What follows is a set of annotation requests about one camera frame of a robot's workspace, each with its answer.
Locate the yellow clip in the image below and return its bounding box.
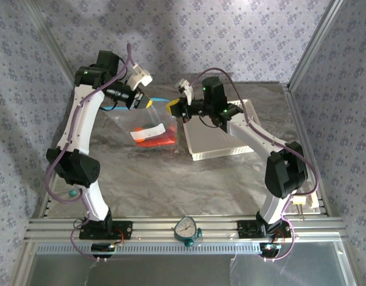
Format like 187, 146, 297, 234
292, 197, 307, 222

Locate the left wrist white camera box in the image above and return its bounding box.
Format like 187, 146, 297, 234
126, 64, 154, 90

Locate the black controller board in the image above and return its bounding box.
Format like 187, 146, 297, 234
259, 243, 281, 257
91, 243, 117, 259

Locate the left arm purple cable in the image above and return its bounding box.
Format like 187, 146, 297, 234
45, 43, 134, 263

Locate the right black controller board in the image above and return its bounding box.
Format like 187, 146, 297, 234
259, 243, 281, 257

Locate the aluminium table side rail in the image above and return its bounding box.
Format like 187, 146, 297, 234
32, 85, 84, 220
282, 84, 332, 217

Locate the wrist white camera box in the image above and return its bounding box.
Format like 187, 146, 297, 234
126, 64, 154, 90
176, 79, 195, 105

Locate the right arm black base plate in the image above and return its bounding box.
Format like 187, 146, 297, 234
236, 220, 292, 239

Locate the aluminium mounting rail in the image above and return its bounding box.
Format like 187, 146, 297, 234
23, 217, 347, 243

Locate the left black controller board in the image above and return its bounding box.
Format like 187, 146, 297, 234
91, 243, 117, 259

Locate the grey slotted cable duct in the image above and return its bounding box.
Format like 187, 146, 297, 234
36, 241, 344, 256

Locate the aluminium frame post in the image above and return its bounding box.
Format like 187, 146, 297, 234
286, 0, 347, 90
23, 0, 83, 90

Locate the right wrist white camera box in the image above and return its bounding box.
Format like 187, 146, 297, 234
176, 79, 195, 105

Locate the teal alarm clock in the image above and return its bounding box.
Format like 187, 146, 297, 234
173, 216, 203, 247

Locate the white perforated plastic basket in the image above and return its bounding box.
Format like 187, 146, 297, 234
182, 99, 259, 161

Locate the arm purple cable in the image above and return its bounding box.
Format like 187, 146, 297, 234
45, 43, 134, 263
188, 67, 320, 263

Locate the small wooden strip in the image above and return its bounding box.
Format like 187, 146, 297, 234
306, 192, 318, 213

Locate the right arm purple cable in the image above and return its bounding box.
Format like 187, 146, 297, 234
188, 67, 320, 263

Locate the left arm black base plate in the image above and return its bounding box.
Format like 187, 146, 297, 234
79, 220, 133, 240

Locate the clear zip-top bag blue zipper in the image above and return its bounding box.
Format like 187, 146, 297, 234
101, 97, 178, 149

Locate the orange toy carrot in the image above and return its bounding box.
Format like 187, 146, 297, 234
139, 133, 175, 147

